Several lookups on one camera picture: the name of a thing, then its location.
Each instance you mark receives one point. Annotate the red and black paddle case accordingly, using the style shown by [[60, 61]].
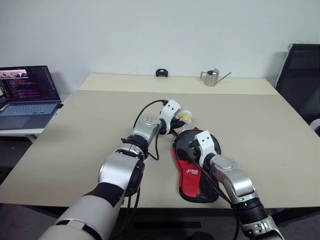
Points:
[[190, 180]]

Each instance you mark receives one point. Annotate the black mesh office chair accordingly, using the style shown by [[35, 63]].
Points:
[[300, 82]]

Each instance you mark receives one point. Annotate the dark rounded shape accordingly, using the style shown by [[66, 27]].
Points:
[[201, 236]]

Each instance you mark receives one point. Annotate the white side table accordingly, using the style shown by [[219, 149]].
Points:
[[20, 132]]

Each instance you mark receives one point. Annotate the silver metal watering can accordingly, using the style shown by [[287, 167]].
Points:
[[212, 78]]

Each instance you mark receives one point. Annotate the white plush zipper charm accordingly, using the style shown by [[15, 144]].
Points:
[[187, 116]]

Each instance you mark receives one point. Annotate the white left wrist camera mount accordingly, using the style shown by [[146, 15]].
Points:
[[170, 108]]

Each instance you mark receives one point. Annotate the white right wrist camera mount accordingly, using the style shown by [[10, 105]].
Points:
[[206, 143]]

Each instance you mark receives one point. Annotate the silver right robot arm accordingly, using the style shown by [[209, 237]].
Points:
[[232, 175]]

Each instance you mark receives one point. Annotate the small black clip object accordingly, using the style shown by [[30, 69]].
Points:
[[161, 72]]

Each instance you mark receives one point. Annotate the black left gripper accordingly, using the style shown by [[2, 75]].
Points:
[[173, 126]]

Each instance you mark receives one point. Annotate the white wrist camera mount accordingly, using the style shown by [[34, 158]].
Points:
[[170, 108], [206, 143]]

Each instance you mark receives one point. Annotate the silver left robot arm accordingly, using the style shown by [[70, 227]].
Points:
[[147, 127]]

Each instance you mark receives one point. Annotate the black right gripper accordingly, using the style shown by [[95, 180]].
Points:
[[196, 156]]

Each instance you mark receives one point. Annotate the open grey laptop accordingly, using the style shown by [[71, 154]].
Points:
[[27, 110]]

